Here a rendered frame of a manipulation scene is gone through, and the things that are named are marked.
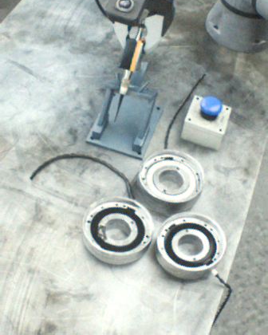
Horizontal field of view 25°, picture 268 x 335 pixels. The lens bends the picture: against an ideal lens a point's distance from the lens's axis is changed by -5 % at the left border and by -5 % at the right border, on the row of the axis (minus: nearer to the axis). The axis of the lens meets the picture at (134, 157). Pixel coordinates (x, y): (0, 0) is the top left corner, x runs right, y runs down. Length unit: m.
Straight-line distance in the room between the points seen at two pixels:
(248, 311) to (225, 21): 0.93
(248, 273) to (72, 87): 0.98
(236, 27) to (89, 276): 0.63
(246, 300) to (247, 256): 0.16
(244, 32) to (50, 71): 0.41
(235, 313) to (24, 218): 1.01
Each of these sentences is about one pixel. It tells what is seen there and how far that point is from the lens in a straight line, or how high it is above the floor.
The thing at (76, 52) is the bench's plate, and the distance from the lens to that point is 1.21.
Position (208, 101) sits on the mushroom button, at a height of 0.87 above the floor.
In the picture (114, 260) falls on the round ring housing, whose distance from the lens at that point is 0.89.
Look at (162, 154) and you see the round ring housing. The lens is 1.00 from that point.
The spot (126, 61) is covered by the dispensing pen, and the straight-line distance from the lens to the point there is 0.91.
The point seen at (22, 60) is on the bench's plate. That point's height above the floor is 0.80.
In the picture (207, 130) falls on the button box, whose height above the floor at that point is 0.84.
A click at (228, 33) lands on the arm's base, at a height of 0.84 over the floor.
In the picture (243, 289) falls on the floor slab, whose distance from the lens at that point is 1.87.
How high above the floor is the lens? 1.59
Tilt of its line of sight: 50 degrees down
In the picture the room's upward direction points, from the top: 10 degrees clockwise
